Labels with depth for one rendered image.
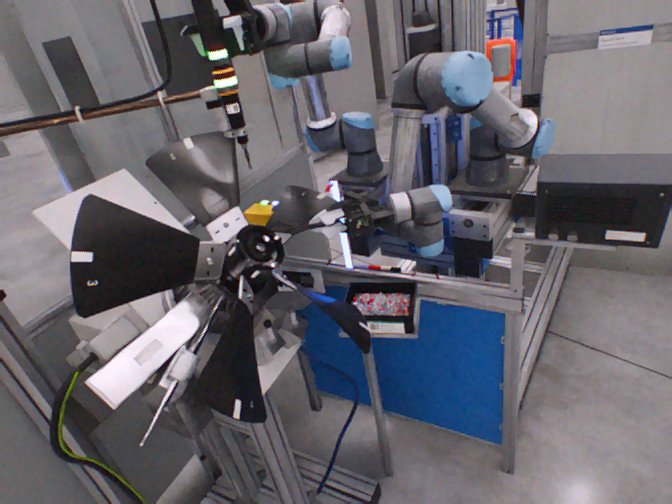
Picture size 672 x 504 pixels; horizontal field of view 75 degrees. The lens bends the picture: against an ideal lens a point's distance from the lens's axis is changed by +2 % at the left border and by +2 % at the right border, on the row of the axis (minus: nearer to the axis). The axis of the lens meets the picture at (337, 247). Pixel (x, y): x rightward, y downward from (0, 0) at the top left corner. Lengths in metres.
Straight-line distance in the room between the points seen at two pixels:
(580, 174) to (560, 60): 1.48
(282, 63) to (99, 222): 0.59
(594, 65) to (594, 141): 0.37
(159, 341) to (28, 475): 0.84
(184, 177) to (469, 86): 0.70
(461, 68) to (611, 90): 1.58
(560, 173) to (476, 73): 0.30
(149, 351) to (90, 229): 0.27
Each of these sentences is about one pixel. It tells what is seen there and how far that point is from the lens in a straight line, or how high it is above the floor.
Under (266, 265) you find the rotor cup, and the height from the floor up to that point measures 1.19.
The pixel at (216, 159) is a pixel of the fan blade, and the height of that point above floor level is 1.38.
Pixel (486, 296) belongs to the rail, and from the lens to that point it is 1.37.
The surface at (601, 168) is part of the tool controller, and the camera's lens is 1.15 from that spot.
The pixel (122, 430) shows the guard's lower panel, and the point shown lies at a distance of 1.88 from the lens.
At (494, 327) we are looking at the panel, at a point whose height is 0.70.
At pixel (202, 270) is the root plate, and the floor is 1.21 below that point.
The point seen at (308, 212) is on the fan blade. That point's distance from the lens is 1.17.
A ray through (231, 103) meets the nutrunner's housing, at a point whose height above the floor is 1.52.
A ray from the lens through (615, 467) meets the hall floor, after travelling 2.08.
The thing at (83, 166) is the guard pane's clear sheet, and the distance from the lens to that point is 1.61.
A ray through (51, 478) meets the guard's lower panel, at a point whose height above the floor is 0.52.
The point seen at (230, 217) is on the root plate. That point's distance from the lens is 1.05.
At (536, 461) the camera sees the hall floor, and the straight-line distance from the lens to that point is 2.03.
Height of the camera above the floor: 1.67
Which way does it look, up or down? 30 degrees down
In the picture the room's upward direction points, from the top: 11 degrees counter-clockwise
